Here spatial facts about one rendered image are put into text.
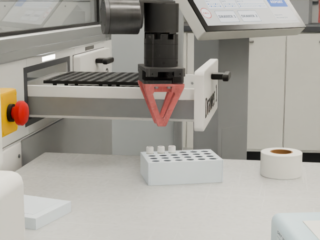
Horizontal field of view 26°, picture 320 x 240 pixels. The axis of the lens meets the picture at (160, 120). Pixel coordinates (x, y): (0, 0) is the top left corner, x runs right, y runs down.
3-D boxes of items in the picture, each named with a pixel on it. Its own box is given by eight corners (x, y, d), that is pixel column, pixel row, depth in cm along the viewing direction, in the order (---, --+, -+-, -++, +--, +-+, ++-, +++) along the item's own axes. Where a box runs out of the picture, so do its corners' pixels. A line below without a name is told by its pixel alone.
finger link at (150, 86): (143, 128, 113) (144, 71, 112) (137, 122, 120) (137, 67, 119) (184, 128, 114) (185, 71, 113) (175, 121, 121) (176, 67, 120)
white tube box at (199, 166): (210, 170, 121) (210, 149, 121) (223, 182, 113) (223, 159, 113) (140, 173, 119) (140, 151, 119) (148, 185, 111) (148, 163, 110)
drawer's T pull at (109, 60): (114, 62, 177) (114, 56, 177) (106, 65, 170) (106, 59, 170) (100, 62, 178) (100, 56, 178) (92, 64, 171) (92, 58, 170)
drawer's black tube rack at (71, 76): (169, 102, 149) (169, 73, 148) (155, 115, 132) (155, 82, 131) (70, 100, 153) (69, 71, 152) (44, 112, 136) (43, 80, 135)
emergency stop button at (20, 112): (31, 123, 113) (30, 99, 113) (22, 127, 109) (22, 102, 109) (14, 123, 114) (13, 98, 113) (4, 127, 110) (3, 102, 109)
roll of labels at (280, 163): (286, 182, 113) (287, 158, 113) (251, 174, 118) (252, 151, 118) (309, 174, 118) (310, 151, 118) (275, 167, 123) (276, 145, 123)
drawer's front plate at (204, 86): (217, 108, 154) (218, 58, 152) (203, 132, 125) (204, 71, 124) (209, 107, 154) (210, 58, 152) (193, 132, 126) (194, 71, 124)
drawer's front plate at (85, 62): (110, 87, 190) (110, 47, 188) (81, 103, 161) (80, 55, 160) (104, 87, 190) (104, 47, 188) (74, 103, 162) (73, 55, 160)
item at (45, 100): (208, 102, 152) (209, 74, 151) (194, 122, 127) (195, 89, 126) (34, 98, 159) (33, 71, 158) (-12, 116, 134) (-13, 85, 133)
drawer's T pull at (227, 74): (231, 77, 141) (231, 71, 141) (228, 81, 134) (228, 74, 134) (213, 77, 142) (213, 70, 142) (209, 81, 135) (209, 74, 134)
